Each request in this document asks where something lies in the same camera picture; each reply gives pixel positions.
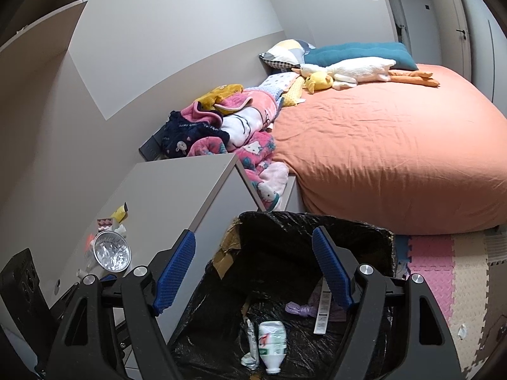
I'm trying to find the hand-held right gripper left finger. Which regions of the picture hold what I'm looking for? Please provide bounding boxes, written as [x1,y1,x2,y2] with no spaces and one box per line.
[36,230,197,380]

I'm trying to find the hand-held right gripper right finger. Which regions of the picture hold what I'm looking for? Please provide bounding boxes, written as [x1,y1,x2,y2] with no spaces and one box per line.
[312,227,462,380]

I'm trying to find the cardboard bin with black bag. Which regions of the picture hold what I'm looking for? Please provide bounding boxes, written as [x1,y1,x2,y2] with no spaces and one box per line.
[168,211,399,380]

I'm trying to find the white paper label strip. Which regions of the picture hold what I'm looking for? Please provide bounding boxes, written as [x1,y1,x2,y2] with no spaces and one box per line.
[313,277,332,335]

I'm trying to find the knotted purple plastic bag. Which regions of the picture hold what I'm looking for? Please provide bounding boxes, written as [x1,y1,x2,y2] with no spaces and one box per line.
[285,289,349,324]

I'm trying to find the silver foil bowl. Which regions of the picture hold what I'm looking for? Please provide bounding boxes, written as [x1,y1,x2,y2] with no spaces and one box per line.
[93,230,132,273]

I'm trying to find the grey desk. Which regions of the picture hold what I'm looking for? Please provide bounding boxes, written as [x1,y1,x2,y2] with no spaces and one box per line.
[48,152,266,380]

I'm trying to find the empty plastic bottle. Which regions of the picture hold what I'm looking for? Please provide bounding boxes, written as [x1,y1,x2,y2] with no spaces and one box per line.
[258,320,287,375]

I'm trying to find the pink foam floor mat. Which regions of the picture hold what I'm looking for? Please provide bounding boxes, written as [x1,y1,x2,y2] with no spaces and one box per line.
[407,234,454,322]

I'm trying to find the crumpled white wrapper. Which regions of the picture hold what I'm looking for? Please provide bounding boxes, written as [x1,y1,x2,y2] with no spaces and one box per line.
[240,318,260,369]

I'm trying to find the black box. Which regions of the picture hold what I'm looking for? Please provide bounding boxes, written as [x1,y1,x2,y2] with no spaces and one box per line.
[139,124,167,160]

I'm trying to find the navy printed cloth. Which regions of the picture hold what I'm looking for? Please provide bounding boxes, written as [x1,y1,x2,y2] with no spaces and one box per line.
[160,110,231,161]

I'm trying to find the bed with orange sheet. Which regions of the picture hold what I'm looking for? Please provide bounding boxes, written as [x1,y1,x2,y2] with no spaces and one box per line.
[273,63,507,235]

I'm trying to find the beige foam floor mat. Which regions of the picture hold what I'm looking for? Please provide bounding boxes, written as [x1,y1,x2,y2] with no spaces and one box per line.
[449,231,492,377]

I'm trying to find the pink cartoon blanket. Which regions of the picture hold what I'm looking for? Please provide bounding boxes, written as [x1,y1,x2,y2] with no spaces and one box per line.
[180,88,290,213]

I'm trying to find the yellow dotted pillow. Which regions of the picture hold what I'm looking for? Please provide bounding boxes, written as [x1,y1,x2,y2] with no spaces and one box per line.
[281,76,306,108]

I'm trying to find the mustard yellow cloth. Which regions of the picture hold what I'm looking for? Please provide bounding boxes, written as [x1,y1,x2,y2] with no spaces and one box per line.
[197,84,245,112]

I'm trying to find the yellow duck plush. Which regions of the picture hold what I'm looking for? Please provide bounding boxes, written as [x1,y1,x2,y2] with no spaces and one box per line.
[304,72,334,94]

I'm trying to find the white dotted blanket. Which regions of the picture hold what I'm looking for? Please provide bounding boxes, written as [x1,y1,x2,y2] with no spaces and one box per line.
[259,72,298,98]

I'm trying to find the white goose plush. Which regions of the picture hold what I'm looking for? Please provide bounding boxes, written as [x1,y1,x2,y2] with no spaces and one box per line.
[293,57,440,91]

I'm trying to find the patchwork pillow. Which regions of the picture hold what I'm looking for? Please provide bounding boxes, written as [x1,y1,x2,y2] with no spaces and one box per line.
[259,39,318,70]

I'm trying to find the white wardrobe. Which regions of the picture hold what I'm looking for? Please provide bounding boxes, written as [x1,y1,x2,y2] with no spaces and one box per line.
[376,0,507,104]

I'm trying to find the wall shelf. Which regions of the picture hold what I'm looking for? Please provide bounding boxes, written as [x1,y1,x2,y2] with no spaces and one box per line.
[0,0,88,54]

